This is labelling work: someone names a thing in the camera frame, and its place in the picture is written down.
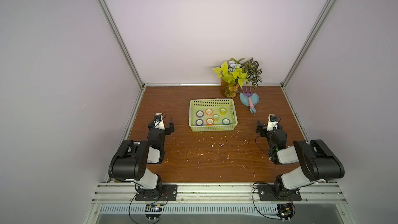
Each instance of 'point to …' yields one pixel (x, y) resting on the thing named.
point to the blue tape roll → (226, 121)
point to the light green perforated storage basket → (212, 114)
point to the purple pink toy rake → (252, 109)
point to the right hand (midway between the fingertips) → (269, 118)
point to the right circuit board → (286, 211)
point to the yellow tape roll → (223, 111)
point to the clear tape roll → (216, 117)
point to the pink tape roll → (209, 111)
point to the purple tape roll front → (199, 122)
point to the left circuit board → (153, 211)
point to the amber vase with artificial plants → (236, 73)
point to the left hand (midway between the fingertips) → (165, 117)
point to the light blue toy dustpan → (244, 99)
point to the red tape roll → (210, 121)
